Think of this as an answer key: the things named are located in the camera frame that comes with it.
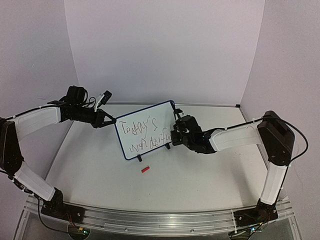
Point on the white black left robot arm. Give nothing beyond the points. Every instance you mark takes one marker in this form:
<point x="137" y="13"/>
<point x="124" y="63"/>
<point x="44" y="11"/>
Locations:
<point x="27" y="139"/>

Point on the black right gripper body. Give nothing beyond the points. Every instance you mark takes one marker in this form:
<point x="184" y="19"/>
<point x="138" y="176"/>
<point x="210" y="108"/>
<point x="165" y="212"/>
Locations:
<point x="176" y="131"/>

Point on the aluminium front rail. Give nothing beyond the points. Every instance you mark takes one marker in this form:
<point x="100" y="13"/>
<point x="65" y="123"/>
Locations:
<point x="178" y="224"/>

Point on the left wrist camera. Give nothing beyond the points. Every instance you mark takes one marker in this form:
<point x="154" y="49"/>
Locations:
<point x="102" y="99"/>

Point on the black whiteboard foot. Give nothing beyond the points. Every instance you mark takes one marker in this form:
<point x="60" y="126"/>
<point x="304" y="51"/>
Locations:
<point x="168" y="146"/>
<point x="139" y="158"/>

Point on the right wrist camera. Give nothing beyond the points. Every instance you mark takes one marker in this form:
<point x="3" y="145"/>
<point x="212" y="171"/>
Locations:
<point x="178" y="114"/>

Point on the blue-framed whiteboard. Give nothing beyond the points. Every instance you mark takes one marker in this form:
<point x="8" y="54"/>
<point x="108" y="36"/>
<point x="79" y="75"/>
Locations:
<point x="145" y="130"/>

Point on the rear aluminium table trim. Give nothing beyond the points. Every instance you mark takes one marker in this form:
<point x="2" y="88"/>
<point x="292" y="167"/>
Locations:
<point x="177" y="104"/>

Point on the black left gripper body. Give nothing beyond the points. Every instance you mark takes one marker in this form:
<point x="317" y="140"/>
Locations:
<point x="95" y="122"/>

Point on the red marker cap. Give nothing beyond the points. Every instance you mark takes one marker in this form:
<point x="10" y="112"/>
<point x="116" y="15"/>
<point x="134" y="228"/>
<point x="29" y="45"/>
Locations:
<point x="145" y="169"/>

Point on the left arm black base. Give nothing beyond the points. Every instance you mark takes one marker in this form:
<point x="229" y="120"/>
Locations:
<point x="56" y="208"/>

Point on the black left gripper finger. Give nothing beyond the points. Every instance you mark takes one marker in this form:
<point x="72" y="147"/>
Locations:
<point x="106" y="123"/>
<point x="103" y="114"/>

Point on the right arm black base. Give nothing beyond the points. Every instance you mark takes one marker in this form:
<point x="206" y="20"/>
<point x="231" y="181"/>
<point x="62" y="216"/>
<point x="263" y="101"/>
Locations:
<point x="261" y="213"/>

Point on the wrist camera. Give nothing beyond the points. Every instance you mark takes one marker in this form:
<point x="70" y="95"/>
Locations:
<point x="102" y="99"/>
<point x="178" y="114"/>

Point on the left black whiteboard foot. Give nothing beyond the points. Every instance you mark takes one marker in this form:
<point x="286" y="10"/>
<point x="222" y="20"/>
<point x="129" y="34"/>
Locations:
<point x="139" y="158"/>

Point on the right black whiteboard foot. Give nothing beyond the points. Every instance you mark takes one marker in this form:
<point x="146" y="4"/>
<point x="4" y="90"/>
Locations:
<point x="168" y="146"/>

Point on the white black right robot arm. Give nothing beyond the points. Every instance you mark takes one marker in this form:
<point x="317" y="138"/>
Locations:
<point x="270" y="131"/>

